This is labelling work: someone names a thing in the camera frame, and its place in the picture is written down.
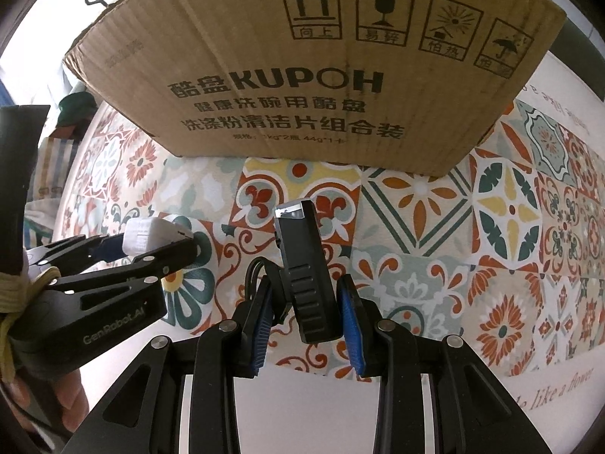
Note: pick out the yellow cloth band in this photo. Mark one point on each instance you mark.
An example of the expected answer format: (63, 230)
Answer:
(12, 298)

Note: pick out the white charger block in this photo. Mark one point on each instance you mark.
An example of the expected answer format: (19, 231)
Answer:
(151, 235)

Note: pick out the black chair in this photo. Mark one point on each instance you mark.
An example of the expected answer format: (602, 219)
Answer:
(21, 165)

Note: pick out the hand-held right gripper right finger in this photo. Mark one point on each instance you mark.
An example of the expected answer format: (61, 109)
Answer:
(352, 326)

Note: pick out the person's left hand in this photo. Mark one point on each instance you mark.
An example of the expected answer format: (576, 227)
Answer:
(71, 402)

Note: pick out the green bag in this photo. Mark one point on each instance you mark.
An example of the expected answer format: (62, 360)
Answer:
(75, 106)

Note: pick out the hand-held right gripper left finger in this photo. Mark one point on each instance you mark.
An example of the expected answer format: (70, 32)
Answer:
(262, 326)

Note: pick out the striped rug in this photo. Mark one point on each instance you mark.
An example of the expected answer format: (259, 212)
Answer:
(52, 165)

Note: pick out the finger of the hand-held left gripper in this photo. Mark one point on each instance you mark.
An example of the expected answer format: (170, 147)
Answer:
(111, 249)
(156, 260)

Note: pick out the brown cardboard box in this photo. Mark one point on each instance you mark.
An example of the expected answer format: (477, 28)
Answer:
(307, 56)

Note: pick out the patterned table mat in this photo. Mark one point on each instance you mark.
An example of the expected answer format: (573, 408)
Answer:
(425, 246)

